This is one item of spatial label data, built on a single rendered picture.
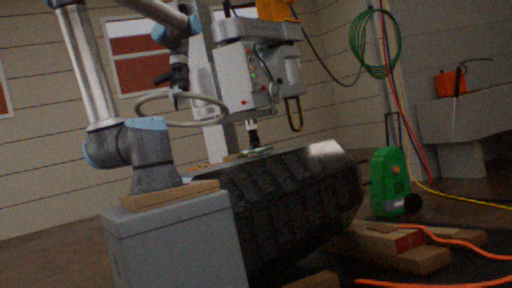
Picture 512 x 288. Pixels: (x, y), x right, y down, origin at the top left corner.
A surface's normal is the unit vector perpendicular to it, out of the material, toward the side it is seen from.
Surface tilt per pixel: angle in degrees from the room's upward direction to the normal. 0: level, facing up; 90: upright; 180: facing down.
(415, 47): 90
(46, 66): 90
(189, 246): 90
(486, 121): 90
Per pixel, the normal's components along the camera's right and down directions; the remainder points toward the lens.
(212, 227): 0.42, -0.04
